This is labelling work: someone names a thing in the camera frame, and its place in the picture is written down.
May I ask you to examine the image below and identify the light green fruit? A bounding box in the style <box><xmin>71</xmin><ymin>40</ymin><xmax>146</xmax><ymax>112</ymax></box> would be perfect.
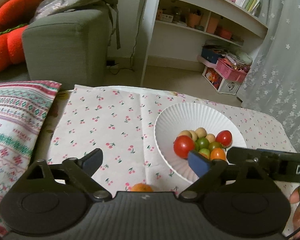
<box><xmin>199</xmin><ymin>148</ymin><xmax>210</xmax><ymax>159</ymax></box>

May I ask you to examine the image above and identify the pale beige longan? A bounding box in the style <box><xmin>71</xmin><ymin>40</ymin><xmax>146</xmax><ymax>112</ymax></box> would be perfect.
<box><xmin>189</xmin><ymin>130</ymin><xmax>198</xmax><ymax>141</ymax></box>

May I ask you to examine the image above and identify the black power cable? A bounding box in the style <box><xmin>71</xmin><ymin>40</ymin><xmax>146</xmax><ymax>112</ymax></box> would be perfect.
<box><xmin>106</xmin><ymin>0</ymin><xmax>153</xmax><ymax>75</ymax></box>

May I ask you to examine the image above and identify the floral lace curtain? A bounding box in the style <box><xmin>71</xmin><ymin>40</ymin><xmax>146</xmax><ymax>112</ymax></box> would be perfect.
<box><xmin>238</xmin><ymin>0</ymin><xmax>300</xmax><ymax>153</ymax></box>

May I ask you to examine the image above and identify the brown longan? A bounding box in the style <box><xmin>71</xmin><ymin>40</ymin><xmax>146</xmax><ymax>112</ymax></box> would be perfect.
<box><xmin>195</xmin><ymin>127</ymin><xmax>207</xmax><ymax>139</ymax></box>
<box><xmin>178</xmin><ymin>130</ymin><xmax>192</xmax><ymax>139</ymax></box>

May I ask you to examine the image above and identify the grey sofa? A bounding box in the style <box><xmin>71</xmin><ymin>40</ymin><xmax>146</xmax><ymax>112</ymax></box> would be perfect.
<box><xmin>0</xmin><ymin>6</ymin><xmax>110</xmax><ymax>90</ymax></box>

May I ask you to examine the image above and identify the white bookshelf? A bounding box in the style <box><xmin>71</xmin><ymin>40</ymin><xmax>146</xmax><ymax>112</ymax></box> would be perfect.
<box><xmin>133</xmin><ymin>0</ymin><xmax>268</xmax><ymax>86</ymax></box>

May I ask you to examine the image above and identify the large red tomato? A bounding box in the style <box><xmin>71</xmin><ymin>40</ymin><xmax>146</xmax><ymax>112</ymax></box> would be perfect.
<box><xmin>173</xmin><ymin>135</ymin><xmax>195</xmax><ymax>159</ymax></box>

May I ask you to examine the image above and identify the green oval fruit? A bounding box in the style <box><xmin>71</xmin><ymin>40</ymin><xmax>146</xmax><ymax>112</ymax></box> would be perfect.
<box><xmin>194</xmin><ymin>141</ymin><xmax>200</xmax><ymax>152</ymax></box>

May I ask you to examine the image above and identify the cherry print tablecloth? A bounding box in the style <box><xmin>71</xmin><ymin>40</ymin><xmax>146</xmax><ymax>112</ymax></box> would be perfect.
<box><xmin>34</xmin><ymin>84</ymin><xmax>300</xmax><ymax>238</ymax></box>

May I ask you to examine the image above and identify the dark blue storage bin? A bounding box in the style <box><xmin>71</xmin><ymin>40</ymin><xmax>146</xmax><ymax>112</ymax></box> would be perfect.
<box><xmin>201</xmin><ymin>45</ymin><xmax>228</xmax><ymax>64</ymax></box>

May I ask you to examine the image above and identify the red tomato with stem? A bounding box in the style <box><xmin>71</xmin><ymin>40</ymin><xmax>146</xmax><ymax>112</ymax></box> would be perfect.
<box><xmin>216</xmin><ymin>130</ymin><xmax>232</xmax><ymax>147</ymax></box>

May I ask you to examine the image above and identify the white fluted plate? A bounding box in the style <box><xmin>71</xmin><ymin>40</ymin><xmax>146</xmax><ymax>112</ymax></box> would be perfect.
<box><xmin>154</xmin><ymin>103</ymin><xmax>247</xmax><ymax>183</ymax></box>

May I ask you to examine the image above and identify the red plush flower pillow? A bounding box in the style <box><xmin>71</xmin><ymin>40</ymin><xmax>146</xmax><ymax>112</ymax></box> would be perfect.
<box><xmin>0</xmin><ymin>0</ymin><xmax>42</xmax><ymax>72</ymax></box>

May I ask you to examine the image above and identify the small orange mandarin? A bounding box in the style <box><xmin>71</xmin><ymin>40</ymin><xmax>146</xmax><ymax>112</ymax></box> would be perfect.
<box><xmin>130</xmin><ymin>183</ymin><xmax>153</xmax><ymax>192</ymax></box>

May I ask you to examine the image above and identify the person's right hand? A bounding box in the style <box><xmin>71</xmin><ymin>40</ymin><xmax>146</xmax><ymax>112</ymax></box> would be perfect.
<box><xmin>289</xmin><ymin>186</ymin><xmax>300</xmax><ymax>230</ymax></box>

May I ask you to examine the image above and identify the brown longan front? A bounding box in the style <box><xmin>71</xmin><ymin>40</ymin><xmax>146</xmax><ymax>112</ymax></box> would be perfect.
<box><xmin>178</xmin><ymin>130</ymin><xmax>192</xmax><ymax>139</ymax></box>

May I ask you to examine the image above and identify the white storage box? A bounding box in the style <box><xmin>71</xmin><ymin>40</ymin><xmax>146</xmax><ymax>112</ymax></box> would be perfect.
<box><xmin>202</xmin><ymin>66</ymin><xmax>241</xmax><ymax>95</ymax></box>

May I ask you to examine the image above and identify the yellowish longan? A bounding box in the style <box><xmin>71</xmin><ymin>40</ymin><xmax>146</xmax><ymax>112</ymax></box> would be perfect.
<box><xmin>205</xmin><ymin>133</ymin><xmax>216</xmax><ymax>143</ymax></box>

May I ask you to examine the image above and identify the pink plastic basket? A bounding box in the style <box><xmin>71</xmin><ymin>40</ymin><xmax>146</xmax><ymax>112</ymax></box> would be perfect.
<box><xmin>216</xmin><ymin>58</ymin><xmax>247</xmax><ymax>82</ymax></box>

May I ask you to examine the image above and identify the olive green tomato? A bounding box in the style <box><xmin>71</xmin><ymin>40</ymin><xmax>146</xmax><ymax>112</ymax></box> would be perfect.
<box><xmin>208</xmin><ymin>141</ymin><xmax>223</xmax><ymax>152</ymax></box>

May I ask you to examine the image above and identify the striped patterned cushion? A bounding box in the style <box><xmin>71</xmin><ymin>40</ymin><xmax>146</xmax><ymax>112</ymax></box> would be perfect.
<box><xmin>0</xmin><ymin>81</ymin><xmax>61</xmax><ymax>236</ymax></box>

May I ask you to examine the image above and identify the small green tomato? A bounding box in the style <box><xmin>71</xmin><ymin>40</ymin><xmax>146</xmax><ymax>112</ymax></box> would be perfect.
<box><xmin>196</xmin><ymin>137</ymin><xmax>210</xmax><ymax>150</ymax></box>

